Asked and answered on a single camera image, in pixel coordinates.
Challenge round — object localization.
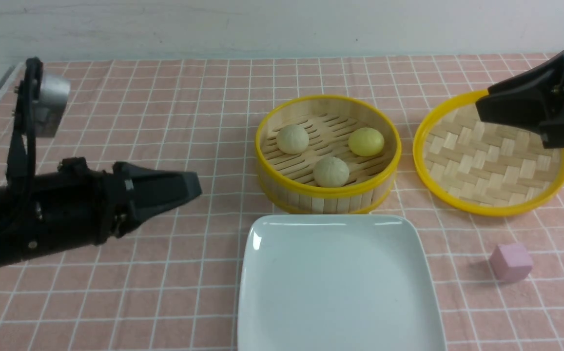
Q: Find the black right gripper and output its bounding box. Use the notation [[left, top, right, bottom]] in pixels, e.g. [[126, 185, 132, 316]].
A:
[[475, 50, 564, 149]]

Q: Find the pink checkered tablecloth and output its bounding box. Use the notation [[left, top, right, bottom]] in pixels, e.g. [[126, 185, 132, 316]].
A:
[[0, 54, 564, 351]]

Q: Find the yellow steamed bun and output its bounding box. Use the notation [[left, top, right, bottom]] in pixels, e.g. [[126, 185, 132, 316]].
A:
[[348, 127, 385, 157]]

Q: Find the beige steamed bun front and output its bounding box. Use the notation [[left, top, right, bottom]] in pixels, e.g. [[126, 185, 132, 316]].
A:
[[312, 157, 350, 188]]

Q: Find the yellow-rimmed bamboo steamer basket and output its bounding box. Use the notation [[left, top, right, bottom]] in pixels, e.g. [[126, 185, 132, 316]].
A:
[[254, 95, 402, 214]]

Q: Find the yellow-rimmed woven steamer lid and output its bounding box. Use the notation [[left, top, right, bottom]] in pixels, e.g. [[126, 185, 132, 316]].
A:
[[413, 90, 564, 217]]

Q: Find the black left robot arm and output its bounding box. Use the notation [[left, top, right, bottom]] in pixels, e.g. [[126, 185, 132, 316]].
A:
[[0, 157, 202, 267]]

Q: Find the pink cube block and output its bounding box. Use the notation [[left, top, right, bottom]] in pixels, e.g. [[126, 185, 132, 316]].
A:
[[489, 243, 534, 283]]

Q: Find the beige steamed bun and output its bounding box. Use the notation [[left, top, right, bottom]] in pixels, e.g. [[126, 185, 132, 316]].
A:
[[312, 157, 350, 188], [276, 124, 310, 154]]

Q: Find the white square plate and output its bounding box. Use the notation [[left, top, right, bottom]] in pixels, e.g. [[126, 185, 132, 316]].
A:
[[237, 214, 447, 351]]

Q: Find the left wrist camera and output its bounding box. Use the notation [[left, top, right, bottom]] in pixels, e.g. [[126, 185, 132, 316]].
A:
[[5, 57, 72, 191]]

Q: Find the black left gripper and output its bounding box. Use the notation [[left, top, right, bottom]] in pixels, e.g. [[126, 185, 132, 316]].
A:
[[28, 157, 202, 252]]

